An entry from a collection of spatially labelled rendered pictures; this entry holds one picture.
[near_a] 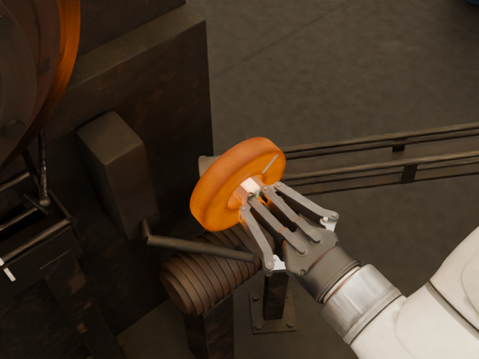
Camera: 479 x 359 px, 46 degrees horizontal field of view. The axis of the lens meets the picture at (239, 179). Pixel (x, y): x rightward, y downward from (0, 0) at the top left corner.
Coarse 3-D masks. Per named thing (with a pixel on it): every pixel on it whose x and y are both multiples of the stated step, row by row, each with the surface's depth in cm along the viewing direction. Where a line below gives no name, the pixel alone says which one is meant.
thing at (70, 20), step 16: (64, 0) 63; (64, 16) 65; (80, 16) 66; (64, 32) 66; (64, 48) 68; (64, 64) 69; (64, 80) 71; (48, 96) 71; (48, 112) 72; (32, 128) 72
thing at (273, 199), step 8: (264, 192) 76; (272, 192) 76; (264, 200) 78; (272, 200) 75; (280, 200) 75; (272, 208) 76; (280, 208) 75; (288, 208) 75; (280, 216) 76; (288, 216) 74; (296, 216) 74; (288, 224) 75; (296, 224) 73; (304, 224) 73; (304, 232) 72; (312, 232) 72; (312, 240) 72; (320, 240) 72
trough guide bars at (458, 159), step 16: (432, 128) 102; (448, 128) 102; (464, 128) 102; (320, 144) 103; (336, 144) 102; (352, 144) 102; (368, 144) 104; (384, 144) 104; (400, 144) 104; (400, 160) 99; (416, 160) 98; (432, 160) 98; (448, 160) 99; (464, 160) 100; (288, 176) 99; (304, 176) 99; (320, 176) 99; (336, 176) 100; (352, 176) 100; (368, 176) 100
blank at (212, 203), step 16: (240, 144) 74; (256, 144) 75; (272, 144) 78; (224, 160) 73; (240, 160) 73; (256, 160) 74; (272, 160) 78; (208, 176) 73; (224, 176) 72; (240, 176) 74; (272, 176) 81; (192, 192) 75; (208, 192) 73; (224, 192) 74; (192, 208) 77; (208, 208) 74; (224, 208) 78; (208, 224) 78; (224, 224) 82
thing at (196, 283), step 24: (192, 240) 112; (216, 240) 109; (240, 240) 109; (168, 264) 107; (192, 264) 105; (216, 264) 106; (240, 264) 108; (168, 288) 110; (192, 288) 104; (216, 288) 106; (192, 312) 109; (216, 312) 116; (192, 336) 134; (216, 336) 126
